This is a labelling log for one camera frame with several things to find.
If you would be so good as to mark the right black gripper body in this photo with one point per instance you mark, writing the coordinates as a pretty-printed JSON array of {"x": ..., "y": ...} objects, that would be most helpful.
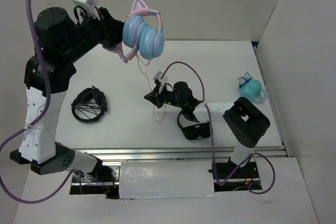
[{"x": 167, "y": 96}]

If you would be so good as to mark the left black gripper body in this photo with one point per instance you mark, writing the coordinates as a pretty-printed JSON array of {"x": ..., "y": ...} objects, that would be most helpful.
[{"x": 104, "y": 33}]

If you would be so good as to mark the pink blue cat-ear headphones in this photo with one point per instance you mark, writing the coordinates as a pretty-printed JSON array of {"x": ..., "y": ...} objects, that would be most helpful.
[{"x": 138, "y": 37}]

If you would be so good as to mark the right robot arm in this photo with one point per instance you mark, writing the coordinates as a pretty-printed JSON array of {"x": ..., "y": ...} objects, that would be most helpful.
[{"x": 247, "y": 123}]

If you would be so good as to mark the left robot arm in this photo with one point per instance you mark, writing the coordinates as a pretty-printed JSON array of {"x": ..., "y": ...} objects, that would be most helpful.
[{"x": 62, "y": 42}]

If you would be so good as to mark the black on-ear headphones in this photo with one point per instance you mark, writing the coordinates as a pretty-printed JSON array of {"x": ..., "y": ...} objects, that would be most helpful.
[{"x": 194, "y": 132}]

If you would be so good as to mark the teal cat-ear headphones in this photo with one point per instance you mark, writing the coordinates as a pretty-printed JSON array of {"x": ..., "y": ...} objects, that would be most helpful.
[{"x": 251, "y": 89}]

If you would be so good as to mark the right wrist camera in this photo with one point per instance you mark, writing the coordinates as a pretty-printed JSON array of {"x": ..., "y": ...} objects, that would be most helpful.
[{"x": 160, "y": 80}]

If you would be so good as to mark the black headphones with cable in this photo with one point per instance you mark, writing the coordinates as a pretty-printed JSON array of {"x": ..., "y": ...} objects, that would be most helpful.
[{"x": 89, "y": 106}]

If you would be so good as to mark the aluminium rail frame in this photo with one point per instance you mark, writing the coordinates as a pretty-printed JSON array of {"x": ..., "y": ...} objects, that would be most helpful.
[{"x": 132, "y": 128}]

